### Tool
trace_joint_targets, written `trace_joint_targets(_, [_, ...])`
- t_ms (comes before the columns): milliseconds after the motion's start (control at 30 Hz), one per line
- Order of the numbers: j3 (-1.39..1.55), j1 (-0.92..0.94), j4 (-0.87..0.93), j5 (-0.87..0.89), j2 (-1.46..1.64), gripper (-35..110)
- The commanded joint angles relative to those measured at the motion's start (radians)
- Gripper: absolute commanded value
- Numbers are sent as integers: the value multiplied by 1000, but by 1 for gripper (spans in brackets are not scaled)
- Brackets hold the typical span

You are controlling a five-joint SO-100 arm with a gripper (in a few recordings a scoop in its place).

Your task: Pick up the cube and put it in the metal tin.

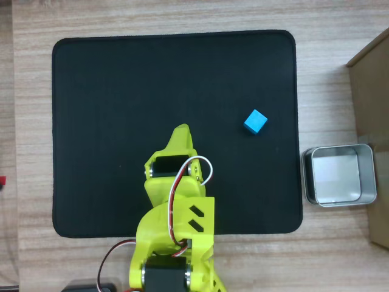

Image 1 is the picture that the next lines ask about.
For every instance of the blue cube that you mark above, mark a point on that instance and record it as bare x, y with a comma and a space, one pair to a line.
254, 120

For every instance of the yellow-green robot arm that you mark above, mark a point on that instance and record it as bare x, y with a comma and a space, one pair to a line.
158, 225

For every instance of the square metal tin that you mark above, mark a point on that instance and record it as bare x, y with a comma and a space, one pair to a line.
335, 179

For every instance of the black rectangular mat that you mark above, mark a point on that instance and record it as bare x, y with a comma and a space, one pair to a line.
121, 121

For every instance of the black power adapter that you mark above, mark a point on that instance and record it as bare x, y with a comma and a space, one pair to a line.
91, 287

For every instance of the small red clip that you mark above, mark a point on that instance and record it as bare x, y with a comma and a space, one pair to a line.
2, 180

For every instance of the brown cardboard box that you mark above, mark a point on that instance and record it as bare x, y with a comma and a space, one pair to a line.
373, 121

